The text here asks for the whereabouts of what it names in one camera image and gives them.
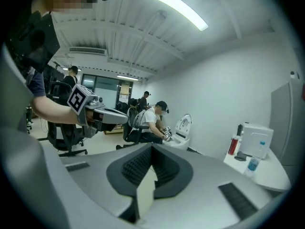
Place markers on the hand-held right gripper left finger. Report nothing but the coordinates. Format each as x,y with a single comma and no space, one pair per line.
95,173

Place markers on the long white ceiling light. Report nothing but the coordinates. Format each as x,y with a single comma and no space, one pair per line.
176,6
127,77

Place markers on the black chest harness pack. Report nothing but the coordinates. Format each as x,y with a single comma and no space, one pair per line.
35,39

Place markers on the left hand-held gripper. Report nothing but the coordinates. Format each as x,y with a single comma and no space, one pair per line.
77,99

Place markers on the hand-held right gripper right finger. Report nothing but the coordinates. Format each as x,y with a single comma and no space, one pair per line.
202,175

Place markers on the clear water bottle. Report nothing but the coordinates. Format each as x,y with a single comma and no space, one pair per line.
253,163

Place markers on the person's left forearm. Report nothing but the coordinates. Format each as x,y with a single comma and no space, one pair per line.
54,111

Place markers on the white toilet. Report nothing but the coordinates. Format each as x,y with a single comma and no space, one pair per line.
182,132

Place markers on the ceiling air vent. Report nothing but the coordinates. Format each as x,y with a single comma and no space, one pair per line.
87,50

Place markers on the grey tall cabinet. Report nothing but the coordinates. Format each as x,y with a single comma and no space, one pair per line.
286,123

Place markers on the person's navy shirt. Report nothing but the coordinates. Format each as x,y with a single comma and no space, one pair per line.
37,82

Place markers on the dark glass door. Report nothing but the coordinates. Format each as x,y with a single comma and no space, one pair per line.
104,89

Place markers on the white desk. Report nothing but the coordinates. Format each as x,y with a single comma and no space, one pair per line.
269,173

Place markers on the black mesh office chair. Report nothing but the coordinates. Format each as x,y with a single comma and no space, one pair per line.
64,137

